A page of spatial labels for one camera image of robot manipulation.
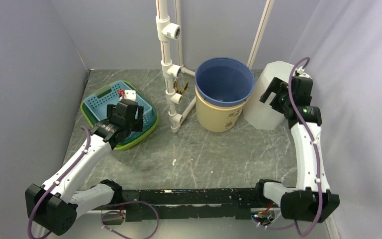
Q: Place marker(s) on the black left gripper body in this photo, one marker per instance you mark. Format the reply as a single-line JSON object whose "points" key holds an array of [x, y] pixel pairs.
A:
{"points": [[136, 125]]}

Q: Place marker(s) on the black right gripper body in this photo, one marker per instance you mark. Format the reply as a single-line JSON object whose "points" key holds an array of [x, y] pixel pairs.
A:
{"points": [[281, 98]]}

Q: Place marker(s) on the blue and cream bucket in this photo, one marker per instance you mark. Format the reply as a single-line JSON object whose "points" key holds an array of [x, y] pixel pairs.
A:
{"points": [[222, 87]]}

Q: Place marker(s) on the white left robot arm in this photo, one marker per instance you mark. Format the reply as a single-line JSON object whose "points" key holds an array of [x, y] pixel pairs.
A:
{"points": [[54, 205]]}

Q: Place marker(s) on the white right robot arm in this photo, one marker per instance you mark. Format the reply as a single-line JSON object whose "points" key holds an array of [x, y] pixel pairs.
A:
{"points": [[311, 199]]}

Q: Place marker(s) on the teal perforated plastic basket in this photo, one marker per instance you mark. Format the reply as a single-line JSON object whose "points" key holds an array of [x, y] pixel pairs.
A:
{"points": [[108, 99]]}

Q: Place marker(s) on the green plastic tray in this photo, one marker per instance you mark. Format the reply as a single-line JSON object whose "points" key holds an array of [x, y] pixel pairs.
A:
{"points": [[145, 132]]}

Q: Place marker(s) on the black base bar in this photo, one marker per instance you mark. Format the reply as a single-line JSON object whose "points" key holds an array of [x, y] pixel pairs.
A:
{"points": [[169, 204]]}

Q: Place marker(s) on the yellow handled pliers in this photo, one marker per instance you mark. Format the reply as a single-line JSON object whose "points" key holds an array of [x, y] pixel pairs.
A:
{"points": [[180, 90]]}

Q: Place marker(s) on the white PVC pipe frame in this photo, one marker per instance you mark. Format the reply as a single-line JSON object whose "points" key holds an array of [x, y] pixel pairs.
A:
{"points": [[168, 31]]}

